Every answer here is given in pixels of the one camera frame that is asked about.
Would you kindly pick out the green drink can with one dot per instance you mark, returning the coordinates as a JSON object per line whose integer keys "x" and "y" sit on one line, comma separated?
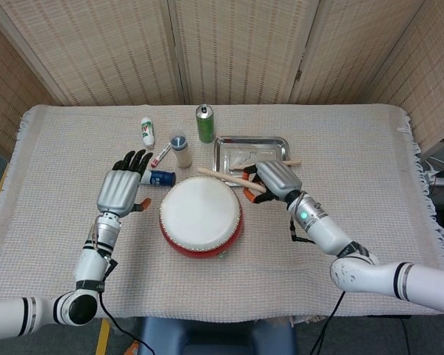
{"x": 206, "y": 127}

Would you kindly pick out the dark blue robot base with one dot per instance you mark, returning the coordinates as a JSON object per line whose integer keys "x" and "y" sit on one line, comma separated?
{"x": 214, "y": 336}

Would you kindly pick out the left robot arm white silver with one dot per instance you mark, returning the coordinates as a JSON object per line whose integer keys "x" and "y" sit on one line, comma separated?
{"x": 92, "y": 262}

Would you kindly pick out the red drum with white head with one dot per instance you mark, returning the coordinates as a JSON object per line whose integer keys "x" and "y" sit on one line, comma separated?
{"x": 200, "y": 214}

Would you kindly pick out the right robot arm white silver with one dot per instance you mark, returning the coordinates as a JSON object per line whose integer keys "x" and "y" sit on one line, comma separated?
{"x": 329, "y": 236}

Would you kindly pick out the woven folding screen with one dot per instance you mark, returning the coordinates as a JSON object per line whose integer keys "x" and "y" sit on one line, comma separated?
{"x": 96, "y": 55}

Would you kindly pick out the white bottle with blue cap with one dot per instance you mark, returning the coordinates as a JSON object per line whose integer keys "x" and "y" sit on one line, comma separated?
{"x": 161, "y": 177}

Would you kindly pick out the white power strip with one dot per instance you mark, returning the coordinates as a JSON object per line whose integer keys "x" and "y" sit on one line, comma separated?
{"x": 442, "y": 181}

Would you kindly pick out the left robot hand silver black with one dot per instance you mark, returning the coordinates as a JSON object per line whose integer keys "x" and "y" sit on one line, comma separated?
{"x": 120, "y": 188}

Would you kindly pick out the red and white marker pen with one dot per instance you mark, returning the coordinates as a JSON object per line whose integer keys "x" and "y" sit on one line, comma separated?
{"x": 160, "y": 155}

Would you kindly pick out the rectangular stainless steel tray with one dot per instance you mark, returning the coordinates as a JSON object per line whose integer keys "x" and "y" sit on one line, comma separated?
{"x": 244, "y": 148}

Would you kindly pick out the beige bottle with clear cap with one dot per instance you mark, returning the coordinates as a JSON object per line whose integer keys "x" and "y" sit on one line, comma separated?
{"x": 180, "y": 153}

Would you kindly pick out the orange object on floor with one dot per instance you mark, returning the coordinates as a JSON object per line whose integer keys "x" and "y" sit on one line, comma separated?
{"x": 134, "y": 348}

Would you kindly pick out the small white green-label bottle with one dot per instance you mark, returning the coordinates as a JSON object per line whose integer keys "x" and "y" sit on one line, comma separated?
{"x": 147, "y": 131}

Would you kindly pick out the beige woven tablecloth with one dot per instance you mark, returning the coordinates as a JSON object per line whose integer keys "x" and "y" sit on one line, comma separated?
{"x": 59, "y": 148}

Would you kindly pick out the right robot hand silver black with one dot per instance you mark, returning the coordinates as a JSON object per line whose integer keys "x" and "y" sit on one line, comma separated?
{"x": 279, "y": 179}

